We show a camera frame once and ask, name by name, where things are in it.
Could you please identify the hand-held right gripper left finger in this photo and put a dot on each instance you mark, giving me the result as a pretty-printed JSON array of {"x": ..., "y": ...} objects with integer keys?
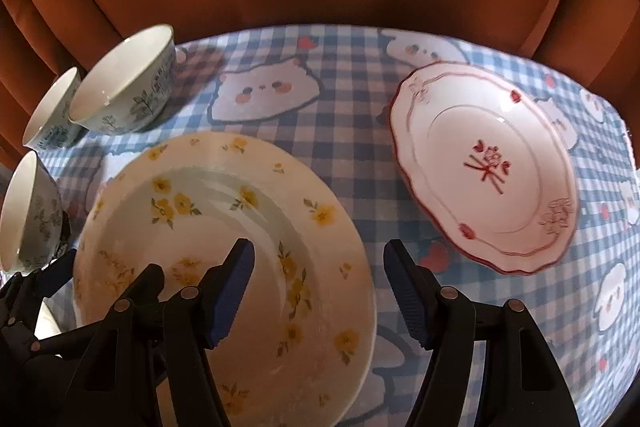
[{"x": 232, "y": 297}]

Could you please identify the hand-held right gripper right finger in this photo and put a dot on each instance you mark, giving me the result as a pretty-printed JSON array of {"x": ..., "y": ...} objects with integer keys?
[{"x": 407, "y": 302}]

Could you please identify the yellow flower white plate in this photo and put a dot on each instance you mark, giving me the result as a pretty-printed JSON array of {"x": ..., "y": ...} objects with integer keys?
[{"x": 225, "y": 217}]

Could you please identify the red trim white plate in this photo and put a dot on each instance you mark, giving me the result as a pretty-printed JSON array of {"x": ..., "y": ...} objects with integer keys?
[{"x": 480, "y": 132}]

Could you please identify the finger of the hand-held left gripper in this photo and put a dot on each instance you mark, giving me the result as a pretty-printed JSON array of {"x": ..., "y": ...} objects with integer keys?
[{"x": 52, "y": 274}]

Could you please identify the blue checkered printed tablecloth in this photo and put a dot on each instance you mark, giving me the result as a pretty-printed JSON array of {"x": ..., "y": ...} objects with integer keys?
[{"x": 350, "y": 132}]

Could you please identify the blue leaf print bowl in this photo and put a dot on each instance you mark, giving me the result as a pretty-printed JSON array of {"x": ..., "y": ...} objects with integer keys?
[
  {"x": 125, "y": 77},
  {"x": 50, "y": 112},
  {"x": 30, "y": 217}
]

